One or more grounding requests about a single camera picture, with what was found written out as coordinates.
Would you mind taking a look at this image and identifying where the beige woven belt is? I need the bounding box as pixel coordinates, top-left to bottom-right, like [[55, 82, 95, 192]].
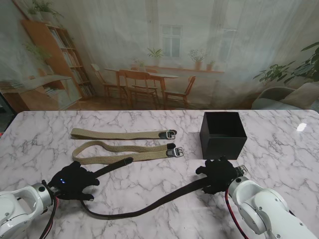
[[70, 128, 178, 140], [72, 140, 185, 165]]

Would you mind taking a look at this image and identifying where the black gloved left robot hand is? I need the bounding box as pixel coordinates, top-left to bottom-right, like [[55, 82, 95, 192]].
[[47, 161, 101, 202]]

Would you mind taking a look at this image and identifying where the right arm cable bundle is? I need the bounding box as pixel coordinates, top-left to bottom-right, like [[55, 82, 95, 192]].
[[224, 189, 252, 239]]

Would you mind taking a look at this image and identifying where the black square storage box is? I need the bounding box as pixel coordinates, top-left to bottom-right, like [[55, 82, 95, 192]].
[[199, 112, 247, 160]]

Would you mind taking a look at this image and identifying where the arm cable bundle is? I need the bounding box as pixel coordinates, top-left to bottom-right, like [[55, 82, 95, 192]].
[[224, 189, 252, 239], [37, 196, 60, 239]]

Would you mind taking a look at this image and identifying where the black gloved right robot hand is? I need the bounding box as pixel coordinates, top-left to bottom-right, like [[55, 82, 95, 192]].
[[195, 156, 241, 195]]

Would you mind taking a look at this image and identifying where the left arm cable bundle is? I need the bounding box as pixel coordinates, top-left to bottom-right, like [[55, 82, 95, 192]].
[[37, 196, 60, 239]]

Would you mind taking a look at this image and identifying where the dark brown woven belt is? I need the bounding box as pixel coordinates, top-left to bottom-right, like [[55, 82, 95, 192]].
[[80, 157, 249, 219]]

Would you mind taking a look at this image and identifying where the printed room scene backdrop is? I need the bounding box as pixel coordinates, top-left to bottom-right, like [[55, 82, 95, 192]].
[[0, 0, 319, 111]]

